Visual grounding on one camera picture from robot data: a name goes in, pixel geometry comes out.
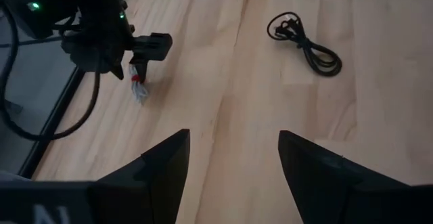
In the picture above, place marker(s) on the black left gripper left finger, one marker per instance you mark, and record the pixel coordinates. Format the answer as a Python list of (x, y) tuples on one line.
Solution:
[(159, 183)]

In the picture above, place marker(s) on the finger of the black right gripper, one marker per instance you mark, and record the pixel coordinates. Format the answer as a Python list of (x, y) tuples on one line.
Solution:
[(118, 71), (141, 70)]

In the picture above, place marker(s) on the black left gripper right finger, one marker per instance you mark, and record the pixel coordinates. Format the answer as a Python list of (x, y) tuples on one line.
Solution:
[(321, 190)]

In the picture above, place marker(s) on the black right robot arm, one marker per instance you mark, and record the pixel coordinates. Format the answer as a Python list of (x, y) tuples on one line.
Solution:
[(50, 0)]

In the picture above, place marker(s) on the black aluminium table frame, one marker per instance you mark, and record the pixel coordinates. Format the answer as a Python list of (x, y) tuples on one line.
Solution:
[(65, 99)]

